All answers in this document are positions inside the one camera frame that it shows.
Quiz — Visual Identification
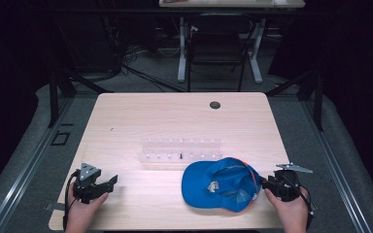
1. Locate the blue baseball cap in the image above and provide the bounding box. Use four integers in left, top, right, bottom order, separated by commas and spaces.
181, 156, 262, 214

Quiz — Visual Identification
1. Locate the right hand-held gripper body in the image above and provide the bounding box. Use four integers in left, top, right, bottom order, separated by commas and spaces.
267, 162, 314, 203

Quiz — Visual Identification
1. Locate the clear acrylic rack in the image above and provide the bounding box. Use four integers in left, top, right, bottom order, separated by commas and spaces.
137, 136, 224, 164

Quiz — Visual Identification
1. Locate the bundle of floor cables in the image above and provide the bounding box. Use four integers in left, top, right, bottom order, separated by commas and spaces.
103, 16, 188, 93

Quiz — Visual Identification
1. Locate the black cable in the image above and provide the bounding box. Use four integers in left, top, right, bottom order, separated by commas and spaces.
281, 174, 315, 231
62, 170, 81, 233

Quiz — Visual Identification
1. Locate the person's left hand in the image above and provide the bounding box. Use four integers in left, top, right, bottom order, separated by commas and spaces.
65, 182, 110, 233

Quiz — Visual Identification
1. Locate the black chair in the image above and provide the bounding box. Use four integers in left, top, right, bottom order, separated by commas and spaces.
186, 13, 254, 93

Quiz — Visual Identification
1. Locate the white-legged desk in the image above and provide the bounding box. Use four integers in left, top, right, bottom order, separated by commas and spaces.
158, 0, 306, 84

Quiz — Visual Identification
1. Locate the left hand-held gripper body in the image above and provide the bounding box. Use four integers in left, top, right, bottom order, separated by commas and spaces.
72, 162, 111, 205

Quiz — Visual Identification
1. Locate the black metal stand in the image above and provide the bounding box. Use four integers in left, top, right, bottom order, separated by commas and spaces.
47, 22, 115, 128
265, 64, 324, 132

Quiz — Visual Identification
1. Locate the person's right hand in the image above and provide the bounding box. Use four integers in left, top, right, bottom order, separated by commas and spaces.
264, 186, 310, 233

